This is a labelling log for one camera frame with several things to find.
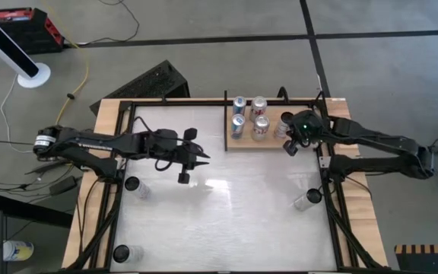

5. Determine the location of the yellow cable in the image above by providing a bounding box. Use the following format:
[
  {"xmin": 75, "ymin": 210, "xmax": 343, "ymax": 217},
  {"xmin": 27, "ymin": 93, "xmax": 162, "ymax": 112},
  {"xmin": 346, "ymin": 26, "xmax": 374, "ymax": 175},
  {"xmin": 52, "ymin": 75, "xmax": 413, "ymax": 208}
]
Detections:
[{"xmin": 42, "ymin": 0, "xmax": 90, "ymax": 132}]

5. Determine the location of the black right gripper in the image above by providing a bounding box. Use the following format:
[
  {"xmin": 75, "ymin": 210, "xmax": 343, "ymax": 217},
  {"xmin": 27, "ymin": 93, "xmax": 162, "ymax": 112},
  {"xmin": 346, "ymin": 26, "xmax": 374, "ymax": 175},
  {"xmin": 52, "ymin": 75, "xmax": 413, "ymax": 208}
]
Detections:
[{"xmin": 283, "ymin": 109, "xmax": 332, "ymax": 157}]

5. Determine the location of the blue Red Bull can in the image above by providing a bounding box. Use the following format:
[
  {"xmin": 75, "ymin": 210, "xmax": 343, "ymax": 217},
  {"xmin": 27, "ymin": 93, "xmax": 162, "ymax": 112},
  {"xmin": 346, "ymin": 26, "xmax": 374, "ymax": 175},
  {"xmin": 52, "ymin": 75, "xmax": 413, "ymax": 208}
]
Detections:
[
  {"xmin": 232, "ymin": 96, "xmax": 247, "ymax": 116},
  {"xmin": 230, "ymin": 113, "xmax": 246, "ymax": 140}
]

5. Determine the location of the thin black floor cable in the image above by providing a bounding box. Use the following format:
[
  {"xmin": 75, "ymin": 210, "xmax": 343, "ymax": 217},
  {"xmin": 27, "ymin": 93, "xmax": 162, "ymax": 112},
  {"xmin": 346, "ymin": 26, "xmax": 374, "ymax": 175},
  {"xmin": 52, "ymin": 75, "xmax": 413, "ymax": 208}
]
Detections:
[{"xmin": 76, "ymin": 0, "xmax": 141, "ymax": 47}]

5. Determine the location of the red and black toolbox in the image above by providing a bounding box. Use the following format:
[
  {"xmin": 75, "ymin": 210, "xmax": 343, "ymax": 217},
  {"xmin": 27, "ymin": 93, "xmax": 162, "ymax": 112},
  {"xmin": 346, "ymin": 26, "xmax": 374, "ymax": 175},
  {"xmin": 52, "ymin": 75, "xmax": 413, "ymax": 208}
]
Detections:
[{"xmin": 0, "ymin": 7, "xmax": 66, "ymax": 55}]

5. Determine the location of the silver Diet Coke can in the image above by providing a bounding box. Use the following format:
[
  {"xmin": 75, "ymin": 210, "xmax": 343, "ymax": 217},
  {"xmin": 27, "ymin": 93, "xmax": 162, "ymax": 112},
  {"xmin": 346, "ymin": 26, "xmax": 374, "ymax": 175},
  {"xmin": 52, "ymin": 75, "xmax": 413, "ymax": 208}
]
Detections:
[
  {"xmin": 249, "ymin": 96, "xmax": 268, "ymax": 123},
  {"xmin": 252, "ymin": 115, "xmax": 271, "ymax": 142}
]

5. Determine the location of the white cable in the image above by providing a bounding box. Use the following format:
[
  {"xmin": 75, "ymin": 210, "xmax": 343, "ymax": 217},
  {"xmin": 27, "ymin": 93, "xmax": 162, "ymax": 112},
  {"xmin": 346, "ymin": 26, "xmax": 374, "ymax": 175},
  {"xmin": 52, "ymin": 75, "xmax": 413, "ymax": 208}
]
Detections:
[{"xmin": 0, "ymin": 74, "xmax": 24, "ymax": 151}]

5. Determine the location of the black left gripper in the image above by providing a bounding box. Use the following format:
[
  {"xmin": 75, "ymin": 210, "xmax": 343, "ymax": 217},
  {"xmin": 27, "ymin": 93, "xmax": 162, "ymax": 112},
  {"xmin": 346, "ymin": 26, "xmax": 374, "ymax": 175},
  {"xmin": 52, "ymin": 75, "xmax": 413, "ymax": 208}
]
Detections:
[{"xmin": 152, "ymin": 128, "xmax": 211, "ymax": 185}]

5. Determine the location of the white stand with round base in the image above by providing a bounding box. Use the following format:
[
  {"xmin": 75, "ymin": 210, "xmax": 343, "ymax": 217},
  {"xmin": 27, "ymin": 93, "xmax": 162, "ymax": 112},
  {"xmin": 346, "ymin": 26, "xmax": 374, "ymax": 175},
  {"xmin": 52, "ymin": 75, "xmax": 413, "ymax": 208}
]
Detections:
[{"xmin": 0, "ymin": 3, "xmax": 52, "ymax": 89}]

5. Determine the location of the Celsius can with orange print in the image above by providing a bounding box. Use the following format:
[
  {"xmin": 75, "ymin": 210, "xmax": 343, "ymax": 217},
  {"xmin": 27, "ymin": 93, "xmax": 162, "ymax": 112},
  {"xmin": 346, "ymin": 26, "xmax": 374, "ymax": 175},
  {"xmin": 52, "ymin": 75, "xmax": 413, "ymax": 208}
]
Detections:
[{"xmin": 294, "ymin": 188, "xmax": 323, "ymax": 212}]

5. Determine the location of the black perforated box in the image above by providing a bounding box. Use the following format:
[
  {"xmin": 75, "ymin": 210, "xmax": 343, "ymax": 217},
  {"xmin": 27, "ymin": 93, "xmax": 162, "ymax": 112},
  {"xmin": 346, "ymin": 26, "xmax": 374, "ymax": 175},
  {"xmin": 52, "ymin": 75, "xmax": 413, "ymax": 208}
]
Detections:
[{"xmin": 89, "ymin": 59, "xmax": 191, "ymax": 115}]

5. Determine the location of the wooden shelf board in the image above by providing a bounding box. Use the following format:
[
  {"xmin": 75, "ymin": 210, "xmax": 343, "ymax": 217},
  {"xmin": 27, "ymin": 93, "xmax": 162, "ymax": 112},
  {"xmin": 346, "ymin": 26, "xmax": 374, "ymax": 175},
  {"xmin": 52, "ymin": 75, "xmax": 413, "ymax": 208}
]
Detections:
[{"xmin": 226, "ymin": 105, "xmax": 321, "ymax": 150}]

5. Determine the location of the black power adapter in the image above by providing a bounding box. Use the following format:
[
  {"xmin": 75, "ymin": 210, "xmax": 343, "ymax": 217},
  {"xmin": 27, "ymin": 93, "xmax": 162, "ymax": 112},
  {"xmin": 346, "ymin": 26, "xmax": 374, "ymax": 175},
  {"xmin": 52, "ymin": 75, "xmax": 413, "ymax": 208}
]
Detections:
[{"xmin": 49, "ymin": 175, "xmax": 78, "ymax": 196}]

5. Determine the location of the Celsius can with red print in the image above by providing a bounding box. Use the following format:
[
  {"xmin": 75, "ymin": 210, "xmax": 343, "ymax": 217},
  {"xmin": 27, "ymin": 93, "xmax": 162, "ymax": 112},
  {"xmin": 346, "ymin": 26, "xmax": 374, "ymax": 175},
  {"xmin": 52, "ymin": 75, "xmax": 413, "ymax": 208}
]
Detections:
[{"xmin": 124, "ymin": 176, "xmax": 151, "ymax": 200}]

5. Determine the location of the black metal table frame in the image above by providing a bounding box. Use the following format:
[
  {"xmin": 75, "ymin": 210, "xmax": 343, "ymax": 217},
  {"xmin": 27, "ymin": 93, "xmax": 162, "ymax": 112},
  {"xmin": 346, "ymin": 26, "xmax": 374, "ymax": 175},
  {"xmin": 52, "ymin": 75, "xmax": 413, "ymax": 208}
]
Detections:
[{"xmin": 66, "ymin": 97, "xmax": 391, "ymax": 273}]

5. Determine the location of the Celsius Peach Vibe can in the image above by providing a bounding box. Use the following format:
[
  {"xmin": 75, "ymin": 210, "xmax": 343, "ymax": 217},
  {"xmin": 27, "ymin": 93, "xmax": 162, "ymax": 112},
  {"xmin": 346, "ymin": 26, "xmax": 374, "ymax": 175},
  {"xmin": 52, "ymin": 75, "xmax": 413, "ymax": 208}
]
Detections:
[{"xmin": 273, "ymin": 111, "xmax": 295, "ymax": 140}]

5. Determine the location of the black-topped silver Celsius can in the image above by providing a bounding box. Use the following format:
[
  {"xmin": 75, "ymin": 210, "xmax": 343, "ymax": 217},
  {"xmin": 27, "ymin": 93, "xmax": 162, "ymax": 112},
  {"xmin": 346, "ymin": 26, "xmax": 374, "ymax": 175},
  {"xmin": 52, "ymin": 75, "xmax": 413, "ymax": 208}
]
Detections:
[{"xmin": 112, "ymin": 244, "xmax": 144, "ymax": 264}]

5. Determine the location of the white and yellow canister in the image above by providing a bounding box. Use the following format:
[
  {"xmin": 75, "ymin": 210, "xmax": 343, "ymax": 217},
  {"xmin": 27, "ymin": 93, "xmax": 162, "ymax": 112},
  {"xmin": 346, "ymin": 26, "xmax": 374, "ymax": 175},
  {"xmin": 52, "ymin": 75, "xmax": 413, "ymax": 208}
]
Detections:
[{"xmin": 2, "ymin": 240, "xmax": 35, "ymax": 262}]

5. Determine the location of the black shelf post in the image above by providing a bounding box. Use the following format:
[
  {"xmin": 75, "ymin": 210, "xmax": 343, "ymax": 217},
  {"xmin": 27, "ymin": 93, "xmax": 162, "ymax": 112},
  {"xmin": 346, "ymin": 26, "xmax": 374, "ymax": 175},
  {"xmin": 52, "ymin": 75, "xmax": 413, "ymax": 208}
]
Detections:
[{"xmin": 224, "ymin": 90, "xmax": 229, "ymax": 152}]

